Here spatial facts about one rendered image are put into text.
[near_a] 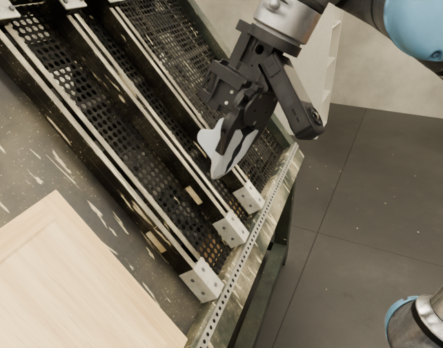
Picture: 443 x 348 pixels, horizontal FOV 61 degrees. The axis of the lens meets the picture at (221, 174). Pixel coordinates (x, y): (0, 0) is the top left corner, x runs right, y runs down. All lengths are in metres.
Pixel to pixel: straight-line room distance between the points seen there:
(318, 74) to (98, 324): 3.76
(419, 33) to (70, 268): 0.89
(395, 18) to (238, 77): 0.20
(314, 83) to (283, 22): 3.94
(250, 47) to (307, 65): 3.88
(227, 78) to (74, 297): 0.70
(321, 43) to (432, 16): 3.96
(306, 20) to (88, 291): 0.81
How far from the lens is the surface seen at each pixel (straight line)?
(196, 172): 1.38
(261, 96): 0.48
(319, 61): 4.34
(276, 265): 2.45
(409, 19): 0.35
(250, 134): 0.53
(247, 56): 0.51
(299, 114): 0.46
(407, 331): 0.83
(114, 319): 1.06
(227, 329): 1.28
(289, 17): 0.47
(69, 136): 1.16
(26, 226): 1.01
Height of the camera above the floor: 1.85
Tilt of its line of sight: 30 degrees down
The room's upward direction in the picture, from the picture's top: straight up
